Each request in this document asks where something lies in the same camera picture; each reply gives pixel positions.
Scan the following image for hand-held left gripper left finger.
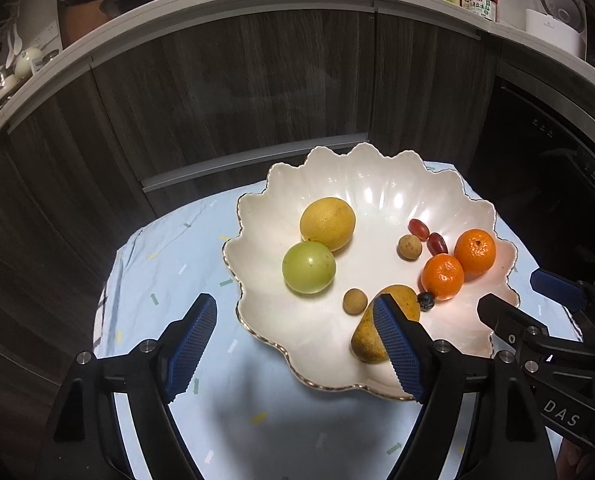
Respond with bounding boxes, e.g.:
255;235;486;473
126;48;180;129
45;292;218;480

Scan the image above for yellow mango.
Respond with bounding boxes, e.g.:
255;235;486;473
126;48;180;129
350;284;421;364

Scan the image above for person's right hand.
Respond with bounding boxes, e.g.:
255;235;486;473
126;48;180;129
555;446;595;480

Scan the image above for light blue patterned cloth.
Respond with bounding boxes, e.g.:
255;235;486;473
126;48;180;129
94;160;581;480

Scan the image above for tangerine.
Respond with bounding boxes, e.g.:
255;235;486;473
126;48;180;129
453;228;497;277
420;254;465;301

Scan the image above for dark wood base cabinet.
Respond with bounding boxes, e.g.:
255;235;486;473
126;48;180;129
0;0;501;411

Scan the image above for black built-in dishwasher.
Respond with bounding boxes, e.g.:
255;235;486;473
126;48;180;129
469;60;595;283

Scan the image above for white teapot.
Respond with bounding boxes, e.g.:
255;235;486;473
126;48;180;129
14;47;44;76

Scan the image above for brown longan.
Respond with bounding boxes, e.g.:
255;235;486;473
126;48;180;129
342;288;369;316
397;234;423;262

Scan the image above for grey cabinet handle bar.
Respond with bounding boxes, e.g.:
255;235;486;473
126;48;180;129
140;132;371;194

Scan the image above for white countertop appliance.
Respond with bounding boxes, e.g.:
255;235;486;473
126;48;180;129
524;7;589;59

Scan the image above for green apple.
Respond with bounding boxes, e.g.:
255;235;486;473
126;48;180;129
282;241;337;295

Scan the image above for white scalloped bowl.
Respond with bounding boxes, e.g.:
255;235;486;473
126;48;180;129
222;142;521;402

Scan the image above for yellow lemon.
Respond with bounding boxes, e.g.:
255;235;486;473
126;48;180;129
299;197;357;252

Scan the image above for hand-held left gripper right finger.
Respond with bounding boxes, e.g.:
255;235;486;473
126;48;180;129
372;293;561;480

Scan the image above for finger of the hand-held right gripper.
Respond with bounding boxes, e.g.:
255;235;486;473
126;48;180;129
477;293;554;362
530;268;595;342

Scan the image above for brown cutting board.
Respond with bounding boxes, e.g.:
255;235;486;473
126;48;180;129
56;0;124;52

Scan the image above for white ladle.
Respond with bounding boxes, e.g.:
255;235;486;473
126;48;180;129
4;25;23;68

